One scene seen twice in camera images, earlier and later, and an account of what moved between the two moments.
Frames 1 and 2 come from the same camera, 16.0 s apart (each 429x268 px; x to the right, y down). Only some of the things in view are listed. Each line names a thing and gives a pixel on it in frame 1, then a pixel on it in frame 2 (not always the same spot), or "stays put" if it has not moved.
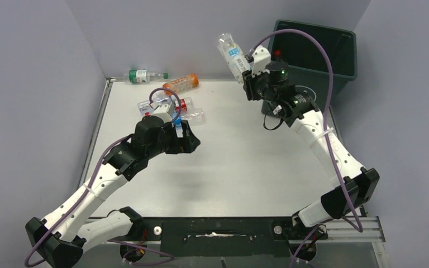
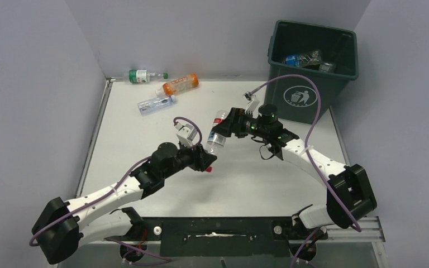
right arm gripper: x=251 y=81 to x=233 y=123
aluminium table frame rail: x=368 y=229 stays put
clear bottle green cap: x=142 y=76 stays put
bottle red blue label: x=181 y=104 to x=215 y=138
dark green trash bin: x=307 y=62 stays put
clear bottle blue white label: x=194 y=117 to x=311 y=57
